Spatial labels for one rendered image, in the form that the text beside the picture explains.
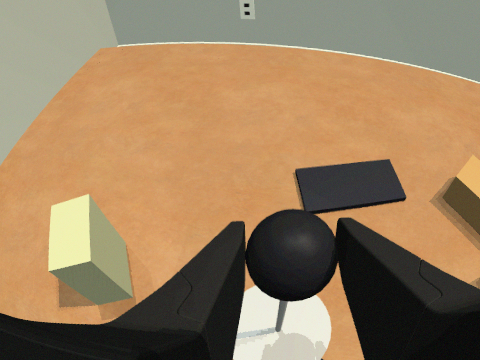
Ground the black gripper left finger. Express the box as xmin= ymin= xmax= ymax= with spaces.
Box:
xmin=0 ymin=220 xmax=245 ymax=360

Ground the dark grey flat rectangular slab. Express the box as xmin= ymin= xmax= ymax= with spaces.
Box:
xmin=295 ymin=159 xmax=407 ymax=213

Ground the pale yellow block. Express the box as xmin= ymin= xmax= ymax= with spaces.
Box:
xmin=48 ymin=195 xmax=133 ymax=305

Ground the glass french press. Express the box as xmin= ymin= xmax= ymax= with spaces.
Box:
xmin=233 ymin=208 xmax=339 ymax=360

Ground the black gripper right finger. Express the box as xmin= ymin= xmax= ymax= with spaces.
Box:
xmin=335 ymin=217 xmax=480 ymax=360

